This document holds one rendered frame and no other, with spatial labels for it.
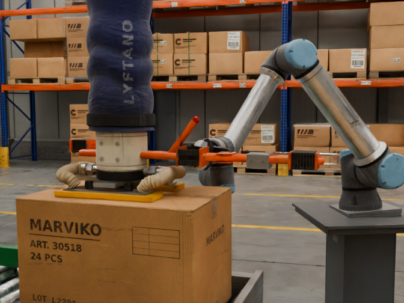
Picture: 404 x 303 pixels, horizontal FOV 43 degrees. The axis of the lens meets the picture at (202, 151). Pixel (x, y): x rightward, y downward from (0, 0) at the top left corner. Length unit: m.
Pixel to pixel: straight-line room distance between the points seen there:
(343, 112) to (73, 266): 1.17
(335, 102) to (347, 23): 8.05
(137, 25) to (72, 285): 0.83
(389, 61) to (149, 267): 7.53
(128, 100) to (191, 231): 0.46
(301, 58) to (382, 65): 6.77
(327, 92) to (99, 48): 0.91
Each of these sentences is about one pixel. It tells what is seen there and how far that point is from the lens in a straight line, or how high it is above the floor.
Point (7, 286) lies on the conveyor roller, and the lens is 2.16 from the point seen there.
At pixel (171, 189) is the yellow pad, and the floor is 0.96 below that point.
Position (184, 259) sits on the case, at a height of 0.81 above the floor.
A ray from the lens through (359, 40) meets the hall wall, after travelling 10.05.
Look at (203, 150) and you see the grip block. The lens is 1.58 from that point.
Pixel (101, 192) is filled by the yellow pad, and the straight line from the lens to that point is 1.61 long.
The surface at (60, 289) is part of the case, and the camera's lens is 1.69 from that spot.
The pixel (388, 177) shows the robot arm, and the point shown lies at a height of 0.95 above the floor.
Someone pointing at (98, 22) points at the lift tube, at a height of 1.49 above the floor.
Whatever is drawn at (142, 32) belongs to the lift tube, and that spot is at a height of 1.47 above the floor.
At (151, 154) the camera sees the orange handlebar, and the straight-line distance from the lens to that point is 1.63.
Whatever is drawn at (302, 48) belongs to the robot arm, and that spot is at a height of 1.45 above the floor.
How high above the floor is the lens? 1.25
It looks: 6 degrees down
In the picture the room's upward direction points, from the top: straight up
